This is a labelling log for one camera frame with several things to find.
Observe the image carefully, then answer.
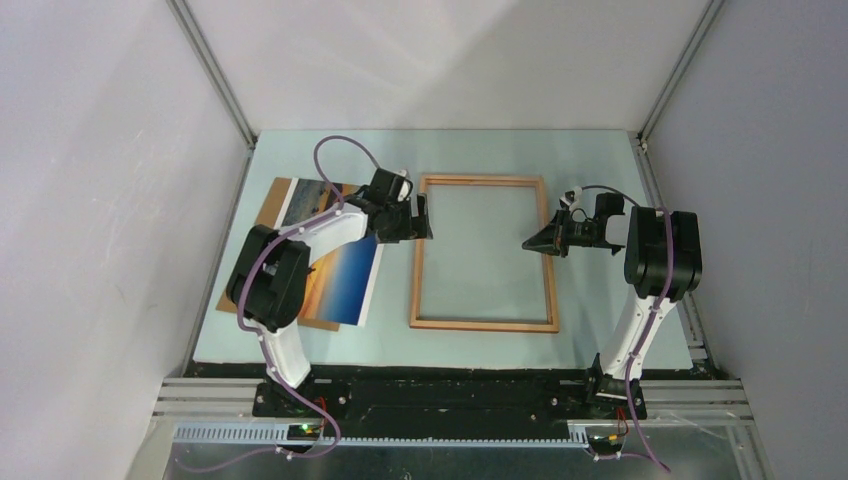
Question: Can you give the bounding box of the aluminium rail right side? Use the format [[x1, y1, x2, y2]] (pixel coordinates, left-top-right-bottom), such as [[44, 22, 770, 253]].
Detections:
[[632, 0, 727, 364]]

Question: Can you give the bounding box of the brown fibreboard backing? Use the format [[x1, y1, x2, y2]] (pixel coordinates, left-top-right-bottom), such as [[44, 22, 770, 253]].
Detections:
[[255, 177, 341, 332]]

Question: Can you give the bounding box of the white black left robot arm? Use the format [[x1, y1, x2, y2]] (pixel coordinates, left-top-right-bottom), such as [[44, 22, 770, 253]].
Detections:
[[225, 168, 433, 417]]

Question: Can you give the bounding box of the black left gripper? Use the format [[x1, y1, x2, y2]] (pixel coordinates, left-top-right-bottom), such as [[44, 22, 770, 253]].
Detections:
[[376, 194, 432, 244]]

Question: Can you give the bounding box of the aluminium rail left side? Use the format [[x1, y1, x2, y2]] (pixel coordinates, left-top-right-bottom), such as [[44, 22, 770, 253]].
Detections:
[[167, 0, 258, 377]]

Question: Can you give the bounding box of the sunset landscape photo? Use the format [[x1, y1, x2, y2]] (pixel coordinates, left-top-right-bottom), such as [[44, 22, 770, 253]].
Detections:
[[270, 177, 382, 331]]

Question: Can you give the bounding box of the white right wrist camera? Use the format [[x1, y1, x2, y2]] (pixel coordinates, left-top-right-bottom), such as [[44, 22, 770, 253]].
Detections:
[[559, 188, 583, 211]]

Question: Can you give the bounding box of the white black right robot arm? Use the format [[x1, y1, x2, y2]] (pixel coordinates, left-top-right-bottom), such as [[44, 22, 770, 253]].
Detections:
[[522, 188, 703, 418]]

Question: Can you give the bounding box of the aluminium rail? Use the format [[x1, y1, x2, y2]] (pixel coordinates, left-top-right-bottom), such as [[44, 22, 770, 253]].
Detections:
[[154, 378, 754, 426], [167, 0, 258, 377], [632, 0, 727, 364]]

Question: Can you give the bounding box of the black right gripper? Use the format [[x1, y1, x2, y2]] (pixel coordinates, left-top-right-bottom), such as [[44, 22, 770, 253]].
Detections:
[[521, 207, 608, 257]]

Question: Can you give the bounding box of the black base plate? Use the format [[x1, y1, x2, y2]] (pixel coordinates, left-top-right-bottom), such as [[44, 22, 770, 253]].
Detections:
[[252, 378, 647, 440]]

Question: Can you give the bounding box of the aluminium front rail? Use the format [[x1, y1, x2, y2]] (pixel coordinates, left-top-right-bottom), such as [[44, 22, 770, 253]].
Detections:
[[154, 378, 754, 426]]

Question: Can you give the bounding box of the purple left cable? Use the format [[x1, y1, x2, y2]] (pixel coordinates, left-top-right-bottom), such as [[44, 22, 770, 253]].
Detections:
[[177, 135, 382, 476]]

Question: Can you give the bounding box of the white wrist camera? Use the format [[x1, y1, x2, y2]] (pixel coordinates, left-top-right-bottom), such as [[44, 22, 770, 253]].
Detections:
[[559, 188, 583, 211], [390, 169, 413, 202]]

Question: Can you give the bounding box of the wooden picture frame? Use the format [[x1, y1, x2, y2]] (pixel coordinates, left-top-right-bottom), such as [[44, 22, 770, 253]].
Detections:
[[410, 173, 560, 334]]

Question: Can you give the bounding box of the grey slotted cable duct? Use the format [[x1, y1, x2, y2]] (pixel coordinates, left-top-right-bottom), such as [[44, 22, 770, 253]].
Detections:
[[173, 422, 589, 449]]

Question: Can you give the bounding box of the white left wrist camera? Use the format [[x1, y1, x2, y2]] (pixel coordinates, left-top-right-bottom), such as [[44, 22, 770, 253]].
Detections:
[[390, 169, 413, 202]]

